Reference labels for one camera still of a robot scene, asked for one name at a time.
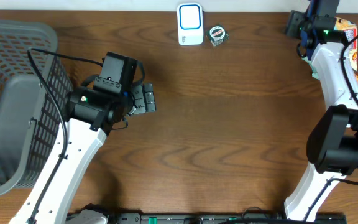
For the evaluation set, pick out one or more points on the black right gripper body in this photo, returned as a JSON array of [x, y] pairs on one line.
[[296, 20]]

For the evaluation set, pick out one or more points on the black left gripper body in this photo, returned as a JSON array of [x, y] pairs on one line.
[[143, 100]]

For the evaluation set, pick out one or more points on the yellow snack bag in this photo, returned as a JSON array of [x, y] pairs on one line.
[[351, 32]]

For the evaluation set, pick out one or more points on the dark green round-label packet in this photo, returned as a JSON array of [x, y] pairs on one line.
[[217, 35]]

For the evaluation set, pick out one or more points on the teal snack packet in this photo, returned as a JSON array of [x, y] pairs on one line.
[[314, 73]]

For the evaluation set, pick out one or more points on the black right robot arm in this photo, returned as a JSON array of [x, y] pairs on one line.
[[332, 146]]

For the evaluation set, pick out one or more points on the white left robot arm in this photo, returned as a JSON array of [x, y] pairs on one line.
[[91, 116]]

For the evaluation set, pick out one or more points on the white barcode scanner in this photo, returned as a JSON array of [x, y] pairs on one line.
[[190, 23]]

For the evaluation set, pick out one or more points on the grey plastic mesh basket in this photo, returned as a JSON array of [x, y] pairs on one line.
[[33, 85]]

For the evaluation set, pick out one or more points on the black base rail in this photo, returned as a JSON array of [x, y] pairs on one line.
[[213, 218]]

